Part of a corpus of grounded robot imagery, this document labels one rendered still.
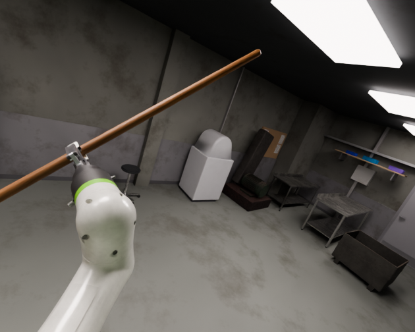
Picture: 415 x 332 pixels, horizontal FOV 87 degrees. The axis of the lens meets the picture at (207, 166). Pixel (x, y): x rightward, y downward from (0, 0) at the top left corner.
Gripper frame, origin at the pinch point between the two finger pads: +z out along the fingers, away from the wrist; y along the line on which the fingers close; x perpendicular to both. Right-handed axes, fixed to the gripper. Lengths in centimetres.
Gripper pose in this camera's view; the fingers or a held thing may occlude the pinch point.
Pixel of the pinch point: (78, 153)
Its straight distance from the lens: 78.8
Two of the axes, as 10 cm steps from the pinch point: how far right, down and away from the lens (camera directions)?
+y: 2.5, 7.2, 6.5
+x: 7.7, -5.5, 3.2
